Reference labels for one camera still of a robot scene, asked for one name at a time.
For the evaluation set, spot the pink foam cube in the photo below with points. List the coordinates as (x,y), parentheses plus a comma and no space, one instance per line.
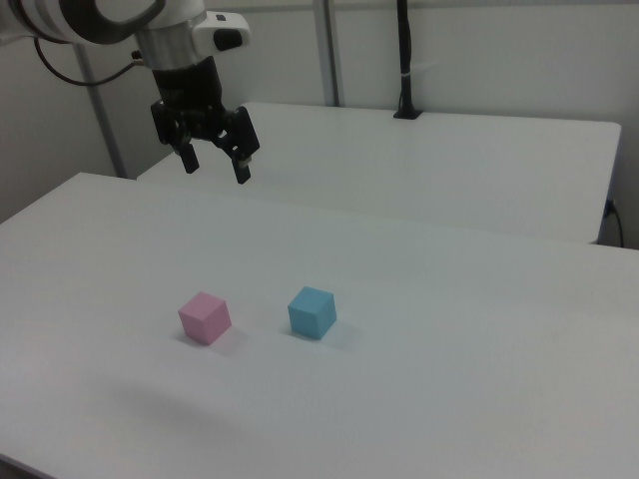
(204,318)

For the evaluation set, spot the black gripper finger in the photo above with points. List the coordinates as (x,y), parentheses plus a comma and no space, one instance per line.
(243,149)
(189,159)

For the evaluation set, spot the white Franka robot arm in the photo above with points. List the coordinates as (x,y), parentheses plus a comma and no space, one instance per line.
(165,30)

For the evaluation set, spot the blue foam cube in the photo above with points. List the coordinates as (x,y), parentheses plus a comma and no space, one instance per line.
(312,313)

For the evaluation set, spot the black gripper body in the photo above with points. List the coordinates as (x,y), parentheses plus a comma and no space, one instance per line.
(187,87)

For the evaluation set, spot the grey wall frame post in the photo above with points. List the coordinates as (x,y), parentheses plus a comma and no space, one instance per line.
(102,115)
(328,50)

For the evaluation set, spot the white rear table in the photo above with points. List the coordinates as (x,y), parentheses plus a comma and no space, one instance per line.
(399,164)

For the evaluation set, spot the black pole with base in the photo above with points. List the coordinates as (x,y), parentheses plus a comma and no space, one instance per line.
(405,60)

